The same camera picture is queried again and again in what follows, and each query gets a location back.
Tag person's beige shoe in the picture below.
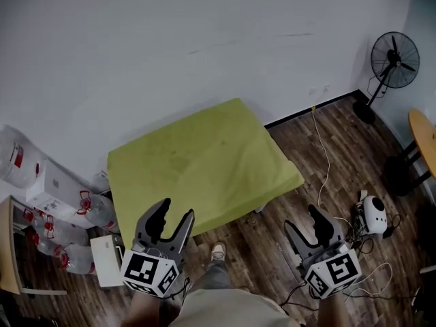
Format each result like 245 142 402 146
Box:
211 241 228 262

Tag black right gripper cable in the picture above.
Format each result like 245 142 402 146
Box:
278 280 309 317

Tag person's left forearm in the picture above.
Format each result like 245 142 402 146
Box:
130 286 173 327

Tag black standing fan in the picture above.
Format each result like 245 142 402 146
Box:
352 31 421 125

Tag person's grey trouser leg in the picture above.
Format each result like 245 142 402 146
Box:
185 260 230 294

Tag tangled black cables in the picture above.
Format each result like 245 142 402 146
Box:
345 201 403 255

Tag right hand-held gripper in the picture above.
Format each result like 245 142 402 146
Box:
283 204 362 301

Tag round wooden side table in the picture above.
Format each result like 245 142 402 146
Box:
384 108 436 198

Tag person's beige shirt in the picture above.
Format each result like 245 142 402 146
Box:
169 286 301 327

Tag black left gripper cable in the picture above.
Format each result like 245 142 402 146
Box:
168 277 192 302

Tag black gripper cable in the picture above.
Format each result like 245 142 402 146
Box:
168 277 192 302
278 280 309 317

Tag thin white looped cable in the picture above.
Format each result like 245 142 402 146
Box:
352 262 394 300

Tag long white floor cable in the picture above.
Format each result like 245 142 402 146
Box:
311 106 357 233

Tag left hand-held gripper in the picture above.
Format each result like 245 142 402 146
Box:
120 198 196 298

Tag white headset device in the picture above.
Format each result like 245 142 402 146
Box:
356 189 388 236

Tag flat white box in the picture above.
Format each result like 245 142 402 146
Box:
89 234 125 288

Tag large clear water jug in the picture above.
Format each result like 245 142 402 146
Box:
33 215 90 249
0 124 47 197
53 243 97 276
76 189 119 232

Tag person's right forearm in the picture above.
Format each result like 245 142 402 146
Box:
317 293 347 327

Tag green tablecloth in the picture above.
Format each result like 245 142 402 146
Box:
106 97 305 248

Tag white cardboard box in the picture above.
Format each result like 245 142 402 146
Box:
25 181 81 219
43 157 92 202

